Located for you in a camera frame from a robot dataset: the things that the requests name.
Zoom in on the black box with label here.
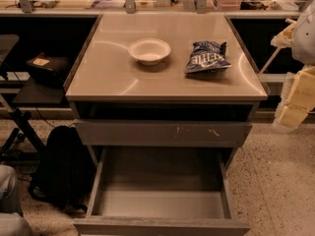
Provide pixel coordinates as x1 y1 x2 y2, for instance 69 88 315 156
26 53 72 88

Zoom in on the dark side shelf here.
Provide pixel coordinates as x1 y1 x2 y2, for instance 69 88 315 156
13 79 65 106

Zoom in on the open middle drawer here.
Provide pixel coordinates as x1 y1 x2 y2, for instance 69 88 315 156
74 147 250 236

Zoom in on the person's leg in jeans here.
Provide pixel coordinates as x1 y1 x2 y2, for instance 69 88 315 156
0 165 33 236

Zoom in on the blue chip bag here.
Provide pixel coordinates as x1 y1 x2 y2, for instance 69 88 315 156
185 40 231 74

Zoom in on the black tripod stand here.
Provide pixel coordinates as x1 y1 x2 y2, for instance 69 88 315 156
0 62 45 160

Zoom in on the white stick with handle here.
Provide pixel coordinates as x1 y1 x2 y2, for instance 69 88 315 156
259 47 282 74

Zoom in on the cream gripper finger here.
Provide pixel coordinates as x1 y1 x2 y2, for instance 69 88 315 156
271 19 296 48
273 66 315 129

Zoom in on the grey drawer cabinet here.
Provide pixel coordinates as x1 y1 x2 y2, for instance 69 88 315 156
63 13 270 236

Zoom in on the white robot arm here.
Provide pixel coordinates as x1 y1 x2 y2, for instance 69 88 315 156
271 1 315 132

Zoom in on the black backpack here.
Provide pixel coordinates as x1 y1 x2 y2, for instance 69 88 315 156
28 126 95 211

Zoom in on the white paper bowl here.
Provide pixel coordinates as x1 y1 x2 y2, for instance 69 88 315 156
128 38 171 66

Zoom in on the closed top drawer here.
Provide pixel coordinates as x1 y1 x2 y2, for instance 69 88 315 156
75 119 252 148

